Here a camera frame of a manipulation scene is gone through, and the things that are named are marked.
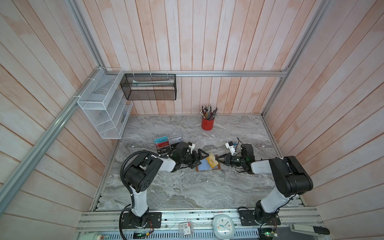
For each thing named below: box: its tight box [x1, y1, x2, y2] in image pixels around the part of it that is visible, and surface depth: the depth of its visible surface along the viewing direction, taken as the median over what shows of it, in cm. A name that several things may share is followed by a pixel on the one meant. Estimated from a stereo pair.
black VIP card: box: [156, 145, 171, 154], surface depth 98 cm
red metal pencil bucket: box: [201, 117, 215, 131], surface depth 109 cm
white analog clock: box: [212, 214, 235, 240], surface depth 71 cm
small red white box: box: [178, 221, 194, 236], surface depth 71 cm
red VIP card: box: [155, 141, 170, 149], surface depth 98 cm
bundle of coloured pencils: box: [200, 104, 220, 121], surface depth 103 cm
